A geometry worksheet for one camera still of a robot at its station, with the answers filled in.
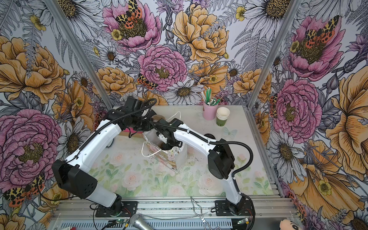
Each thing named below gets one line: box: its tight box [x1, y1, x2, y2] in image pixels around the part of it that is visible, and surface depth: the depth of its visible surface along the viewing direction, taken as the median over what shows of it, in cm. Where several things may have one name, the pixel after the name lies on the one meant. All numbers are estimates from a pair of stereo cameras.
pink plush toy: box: [279, 218, 304, 230], surface depth 66 cm
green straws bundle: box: [201, 87, 221, 106], surface depth 107 cm
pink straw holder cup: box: [203, 101, 219, 121], surface depth 111 cm
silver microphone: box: [129, 213, 155, 230], surface depth 69 cm
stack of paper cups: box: [216, 106, 231, 127], surface depth 104 cm
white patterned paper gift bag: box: [141, 129, 188, 173], surface depth 75 cm
